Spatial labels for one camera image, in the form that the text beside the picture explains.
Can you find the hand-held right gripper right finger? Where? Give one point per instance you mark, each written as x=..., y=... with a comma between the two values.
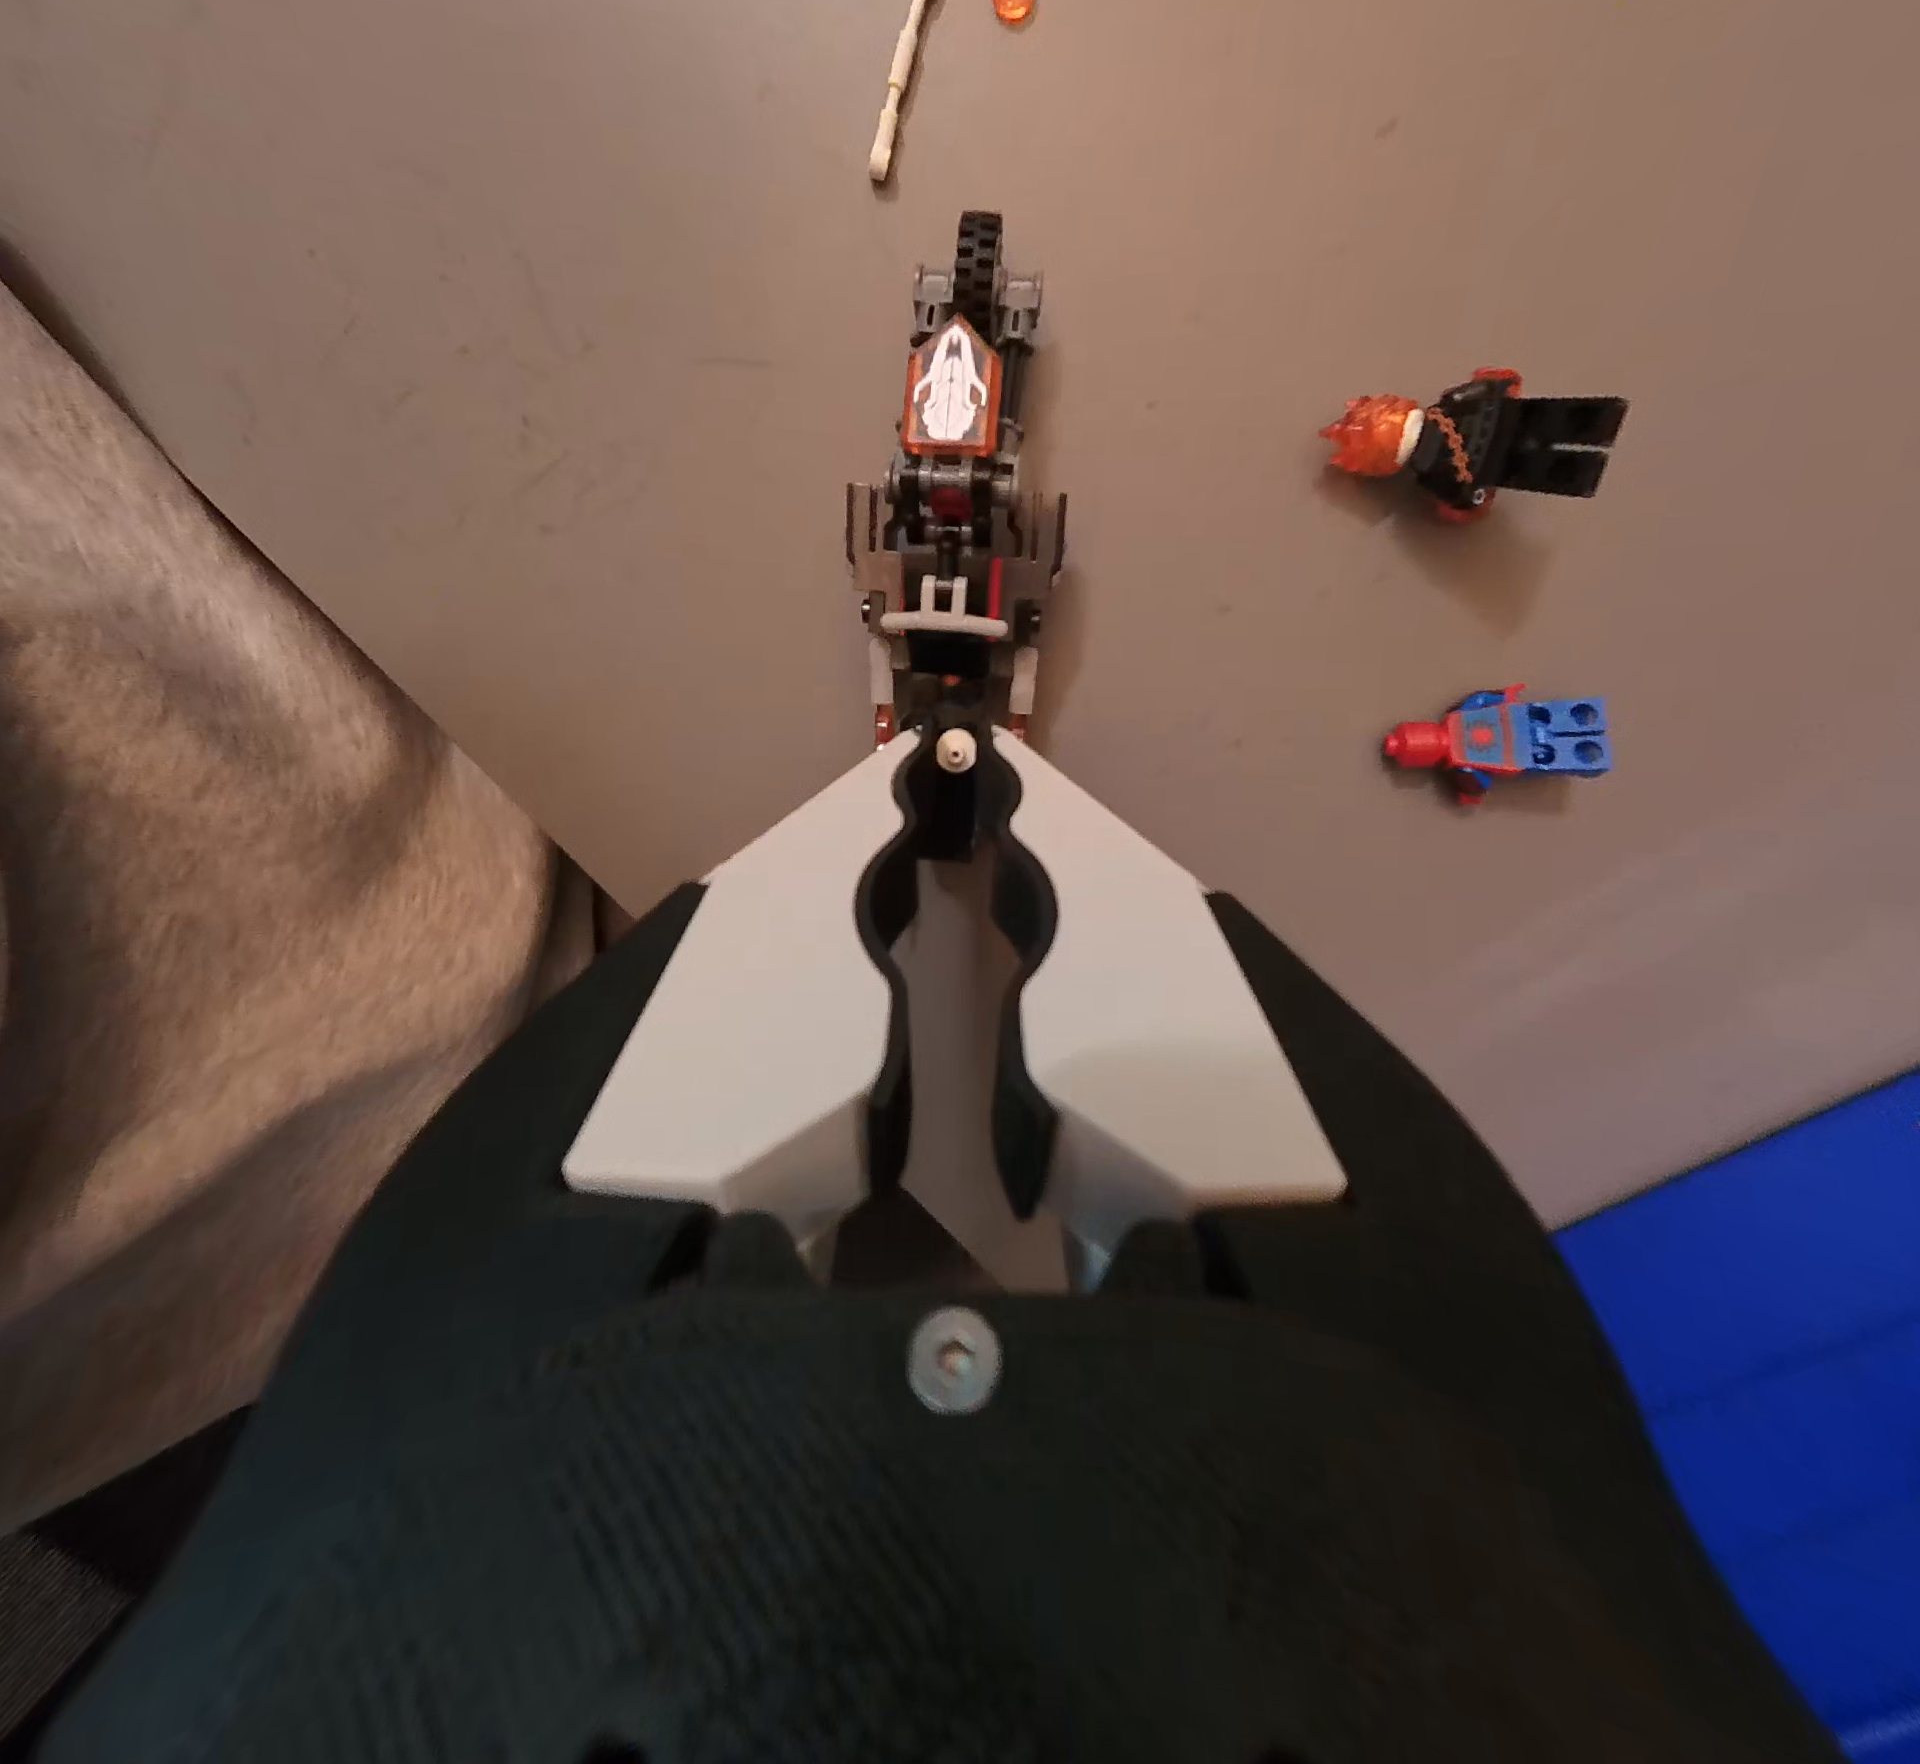
x=1170, y=1045

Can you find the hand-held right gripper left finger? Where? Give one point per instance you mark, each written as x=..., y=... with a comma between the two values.
x=734, y=1045

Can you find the black toy brick motorcycle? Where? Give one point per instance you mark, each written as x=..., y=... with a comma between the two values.
x=952, y=400

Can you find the blue plastic bin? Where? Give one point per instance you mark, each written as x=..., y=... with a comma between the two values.
x=1769, y=1420

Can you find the black flame-head toy minifigure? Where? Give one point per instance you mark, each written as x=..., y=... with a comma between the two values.
x=1476, y=435

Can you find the blue red toy minifigure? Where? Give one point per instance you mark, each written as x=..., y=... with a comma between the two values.
x=1500, y=731

